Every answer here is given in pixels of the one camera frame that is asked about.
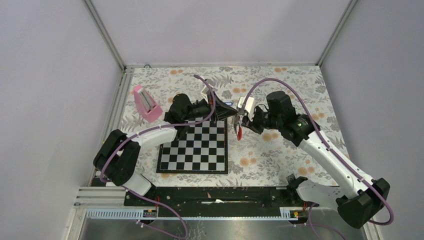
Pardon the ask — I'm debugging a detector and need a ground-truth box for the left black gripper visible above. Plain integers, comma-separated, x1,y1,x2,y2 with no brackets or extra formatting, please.
183,92,238,124

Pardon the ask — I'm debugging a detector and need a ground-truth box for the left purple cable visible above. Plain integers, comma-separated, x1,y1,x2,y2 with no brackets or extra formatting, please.
98,74,217,240

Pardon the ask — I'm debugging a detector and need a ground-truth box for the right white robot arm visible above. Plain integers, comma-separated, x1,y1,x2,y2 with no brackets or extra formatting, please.
237,91,391,229

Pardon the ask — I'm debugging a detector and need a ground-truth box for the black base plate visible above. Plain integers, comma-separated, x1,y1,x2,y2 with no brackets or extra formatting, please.
123,186,311,218

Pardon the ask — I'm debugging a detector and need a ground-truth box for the black white chessboard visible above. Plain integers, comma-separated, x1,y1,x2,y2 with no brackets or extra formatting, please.
156,119,228,175

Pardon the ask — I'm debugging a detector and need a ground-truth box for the pink metronome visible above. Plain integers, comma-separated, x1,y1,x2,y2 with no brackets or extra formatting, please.
133,85,163,123

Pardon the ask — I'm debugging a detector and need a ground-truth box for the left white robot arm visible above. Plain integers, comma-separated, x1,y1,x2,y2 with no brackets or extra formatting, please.
93,91,238,206

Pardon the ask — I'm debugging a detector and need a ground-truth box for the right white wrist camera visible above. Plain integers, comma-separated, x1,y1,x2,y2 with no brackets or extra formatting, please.
236,96,256,120

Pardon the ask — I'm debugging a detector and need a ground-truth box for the keyring with red fob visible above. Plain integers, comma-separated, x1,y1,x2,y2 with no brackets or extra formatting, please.
232,114,243,141

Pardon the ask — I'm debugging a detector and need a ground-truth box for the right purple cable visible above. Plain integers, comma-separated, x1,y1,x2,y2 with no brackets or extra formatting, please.
241,78,395,240

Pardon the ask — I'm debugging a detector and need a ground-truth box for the purple cable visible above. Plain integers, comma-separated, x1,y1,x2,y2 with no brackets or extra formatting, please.
241,78,395,240
98,74,217,240

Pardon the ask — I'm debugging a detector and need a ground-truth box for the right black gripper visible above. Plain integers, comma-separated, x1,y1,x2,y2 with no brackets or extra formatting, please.
241,106,282,135

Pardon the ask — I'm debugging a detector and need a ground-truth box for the floral table mat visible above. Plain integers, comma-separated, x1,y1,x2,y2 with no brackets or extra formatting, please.
130,66,348,187

